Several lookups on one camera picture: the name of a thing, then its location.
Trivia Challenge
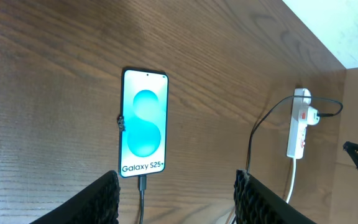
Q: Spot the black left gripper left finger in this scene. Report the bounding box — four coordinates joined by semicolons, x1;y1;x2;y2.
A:
34;170;121;224

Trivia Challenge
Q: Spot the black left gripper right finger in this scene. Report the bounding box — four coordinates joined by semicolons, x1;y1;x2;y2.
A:
234;169;314;224

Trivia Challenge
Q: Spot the black USB charging cable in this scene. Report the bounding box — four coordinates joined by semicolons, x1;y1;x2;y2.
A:
137;95;344;224

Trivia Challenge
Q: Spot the blue Galaxy smartphone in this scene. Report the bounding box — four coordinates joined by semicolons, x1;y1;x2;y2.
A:
118;67;169;178

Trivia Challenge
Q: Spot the white USB charger plug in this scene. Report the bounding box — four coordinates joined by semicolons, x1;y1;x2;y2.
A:
298;105;320;126

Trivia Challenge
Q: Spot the white power strip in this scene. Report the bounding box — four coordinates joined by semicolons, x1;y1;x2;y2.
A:
287;88;311;159

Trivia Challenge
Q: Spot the white power strip cord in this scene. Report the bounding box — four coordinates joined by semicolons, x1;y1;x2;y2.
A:
284;157;297;205

